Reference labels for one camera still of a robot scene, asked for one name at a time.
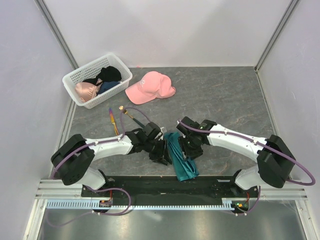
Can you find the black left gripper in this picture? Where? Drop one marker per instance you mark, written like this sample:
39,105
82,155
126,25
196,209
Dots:
162,156

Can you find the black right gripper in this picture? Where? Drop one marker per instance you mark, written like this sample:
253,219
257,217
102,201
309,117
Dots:
193,154

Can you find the teal satin napkin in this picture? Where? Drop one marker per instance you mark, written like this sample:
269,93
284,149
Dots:
185,167

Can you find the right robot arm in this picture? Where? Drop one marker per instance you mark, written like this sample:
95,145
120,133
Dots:
273,159

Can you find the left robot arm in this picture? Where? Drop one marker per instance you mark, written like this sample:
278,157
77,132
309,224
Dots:
71,162

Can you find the pink baseball cap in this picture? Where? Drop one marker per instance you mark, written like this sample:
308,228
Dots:
153,85

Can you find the navy cloth in basket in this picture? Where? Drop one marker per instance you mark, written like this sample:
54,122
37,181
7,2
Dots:
105,86

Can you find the black cloth in basket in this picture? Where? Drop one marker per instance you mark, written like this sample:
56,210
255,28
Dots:
109,74

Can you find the pink cloth in basket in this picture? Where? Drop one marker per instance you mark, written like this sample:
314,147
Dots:
86,91

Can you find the black mounting base plate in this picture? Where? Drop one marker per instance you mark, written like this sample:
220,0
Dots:
165,186

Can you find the light blue cable duct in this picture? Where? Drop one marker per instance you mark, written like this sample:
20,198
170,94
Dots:
95,204

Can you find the aluminium frame rail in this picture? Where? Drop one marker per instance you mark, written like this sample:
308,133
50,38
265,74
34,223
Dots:
289,192

